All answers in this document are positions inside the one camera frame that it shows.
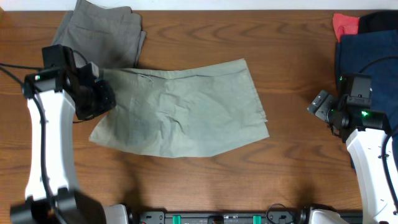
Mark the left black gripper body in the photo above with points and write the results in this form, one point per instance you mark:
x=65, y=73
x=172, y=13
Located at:
x=95, y=99

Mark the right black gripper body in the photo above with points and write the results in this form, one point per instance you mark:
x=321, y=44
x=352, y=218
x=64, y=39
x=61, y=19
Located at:
x=332, y=113

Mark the light khaki shorts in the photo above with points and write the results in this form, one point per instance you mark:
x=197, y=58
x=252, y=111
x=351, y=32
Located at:
x=200, y=112

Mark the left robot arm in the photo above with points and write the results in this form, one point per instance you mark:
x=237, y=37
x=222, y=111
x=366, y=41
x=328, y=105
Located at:
x=59, y=95

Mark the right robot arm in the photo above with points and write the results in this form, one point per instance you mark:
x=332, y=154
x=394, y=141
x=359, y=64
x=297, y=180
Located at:
x=367, y=135

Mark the folded grey shorts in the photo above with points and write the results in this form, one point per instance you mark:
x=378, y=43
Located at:
x=111, y=38

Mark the navy blue shorts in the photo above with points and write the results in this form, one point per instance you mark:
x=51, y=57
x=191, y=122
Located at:
x=374, y=54

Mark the red garment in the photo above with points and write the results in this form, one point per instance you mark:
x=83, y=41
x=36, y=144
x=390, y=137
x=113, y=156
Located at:
x=344, y=25

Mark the black garment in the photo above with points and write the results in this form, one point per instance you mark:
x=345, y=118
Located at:
x=378, y=21

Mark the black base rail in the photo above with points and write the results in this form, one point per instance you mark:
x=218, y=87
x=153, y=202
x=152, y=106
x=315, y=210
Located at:
x=222, y=218

